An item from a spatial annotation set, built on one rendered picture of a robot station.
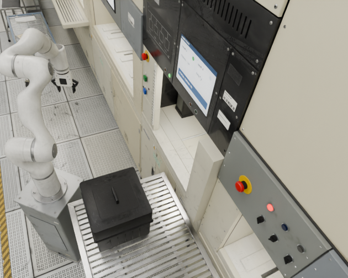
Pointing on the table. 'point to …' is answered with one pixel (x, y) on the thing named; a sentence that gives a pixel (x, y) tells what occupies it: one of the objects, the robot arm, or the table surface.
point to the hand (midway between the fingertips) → (67, 90)
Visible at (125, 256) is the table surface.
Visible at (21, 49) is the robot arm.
